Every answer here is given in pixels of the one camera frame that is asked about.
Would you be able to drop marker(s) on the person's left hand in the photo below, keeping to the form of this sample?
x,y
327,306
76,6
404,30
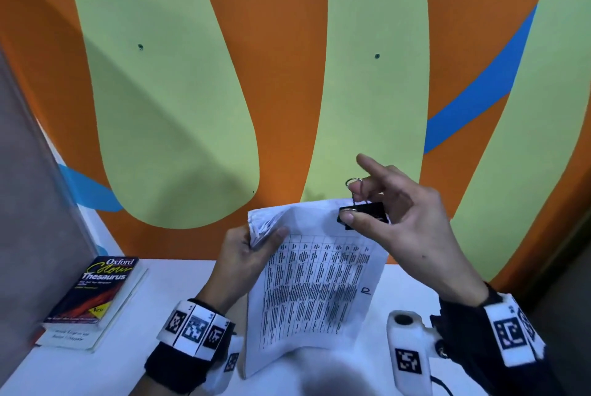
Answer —
x,y
235,266

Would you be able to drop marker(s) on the grey partition board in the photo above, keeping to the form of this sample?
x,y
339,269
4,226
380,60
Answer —
x,y
37,234

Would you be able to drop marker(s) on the white wrist camera unit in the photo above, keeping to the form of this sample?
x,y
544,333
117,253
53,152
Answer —
x,y
226,363
408,349

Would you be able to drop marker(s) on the person's left forearm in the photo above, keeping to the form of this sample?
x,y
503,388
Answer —
x,y
152,386

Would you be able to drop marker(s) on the dark paperback book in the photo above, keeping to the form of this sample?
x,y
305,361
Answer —
x,y
97,289

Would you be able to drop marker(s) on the black binder clip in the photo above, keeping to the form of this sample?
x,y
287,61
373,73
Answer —
x,y
369,211

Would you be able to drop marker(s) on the white book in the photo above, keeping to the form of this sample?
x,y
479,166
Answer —
x,y
69,338

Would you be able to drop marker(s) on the gathered paper stack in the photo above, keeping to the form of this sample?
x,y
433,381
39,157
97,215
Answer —
x,y
314,289

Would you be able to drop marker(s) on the person's right hand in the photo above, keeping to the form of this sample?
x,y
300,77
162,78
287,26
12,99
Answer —
x,y
425,234

